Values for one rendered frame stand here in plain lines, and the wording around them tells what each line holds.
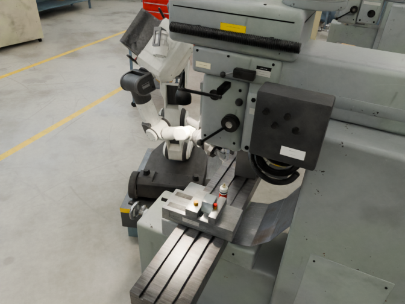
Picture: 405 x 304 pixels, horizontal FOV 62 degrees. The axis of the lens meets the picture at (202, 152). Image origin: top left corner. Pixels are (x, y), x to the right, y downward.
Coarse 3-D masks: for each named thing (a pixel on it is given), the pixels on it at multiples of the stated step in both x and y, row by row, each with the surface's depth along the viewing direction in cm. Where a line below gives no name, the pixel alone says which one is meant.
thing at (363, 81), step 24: (312, 48) 113; (336, 48) 114; (360, 48) 116; (288, 72) 112; (312, 72) 108; (336, 72) 105; (360, 72) 102; (384, 72) 100; (336, 96) 109; (360, 96) 106; (384, 96) 103; (360, 120) 109; (384, 120) 106
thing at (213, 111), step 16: (208, 80) 127; (224, 80) 125; (224, 96) 128; (240, 96) 125; (208, 112) 135; (224, 112) 131; (240, 112) 128; (208, 128) 139; (240, 128) 132; (224, 144) 139; (240, 144) 137
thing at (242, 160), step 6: (240, 150) 179; (240, 156) 182; (246, 156) 180; (240, 162) 184; (246, 162) 182; (240, 168) 186; (246, 168) 184; (234, 174) 189; (240, 174) 188; (246, 174) 187; (252, 174) 186
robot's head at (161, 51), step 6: (156, 36) 155; (162, 36) 154; (168, 36) 157; (156, 42) 154; (162, 42) 153; (156, 48) 153; (162, 48) 153; (168, 48) 161; (156, 54) 154; (162, 54) 153
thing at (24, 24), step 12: (0, 0) 580; (12, 0) 596; (24, 0) 612; (0, 12) 587; (12, 12) 603; (24, 12) 620; (36, 12) 638; (0, 24) 593; (12, 24) 610; (24, 24) 627; (36, 24) 646; (0, 36) 601; (12, 36) 617; (24, 36) 635; (36, 36) 654
